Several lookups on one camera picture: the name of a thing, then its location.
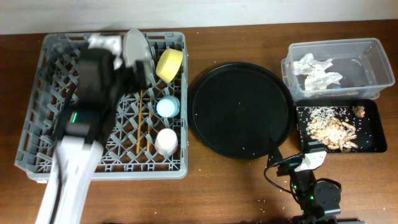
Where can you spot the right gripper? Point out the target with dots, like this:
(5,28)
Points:
(288,165)

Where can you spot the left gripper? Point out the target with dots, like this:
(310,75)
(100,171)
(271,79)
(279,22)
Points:
(132,84)

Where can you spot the wooden chopstick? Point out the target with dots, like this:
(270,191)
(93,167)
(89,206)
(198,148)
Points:
(139,124)
(149,139)

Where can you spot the grey plate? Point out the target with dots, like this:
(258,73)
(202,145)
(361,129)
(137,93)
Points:
(136,48)

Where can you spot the yellow bowl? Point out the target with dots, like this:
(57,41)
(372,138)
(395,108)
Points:
(169,64)

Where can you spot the light blue cup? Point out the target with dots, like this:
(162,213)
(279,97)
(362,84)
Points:
(168,106)

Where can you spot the food scraps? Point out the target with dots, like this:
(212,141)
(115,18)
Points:
(333,128)

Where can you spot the pink cup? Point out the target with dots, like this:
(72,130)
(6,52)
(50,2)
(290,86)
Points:
(166,142)

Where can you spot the white napkin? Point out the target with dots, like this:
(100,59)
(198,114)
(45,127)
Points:
(315,71)

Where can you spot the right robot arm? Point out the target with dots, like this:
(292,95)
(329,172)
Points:
(319,199)

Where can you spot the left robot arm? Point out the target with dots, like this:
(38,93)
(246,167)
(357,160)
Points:
(82,129)

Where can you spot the grey dishwasher rack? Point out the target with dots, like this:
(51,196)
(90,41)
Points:
(57,73)

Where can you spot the round black tray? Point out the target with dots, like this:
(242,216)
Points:
(238,110)

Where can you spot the black rectangular tray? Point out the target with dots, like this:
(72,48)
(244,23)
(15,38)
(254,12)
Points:
(371,136)

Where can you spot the clear plastic bin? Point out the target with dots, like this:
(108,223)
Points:
(363,63)

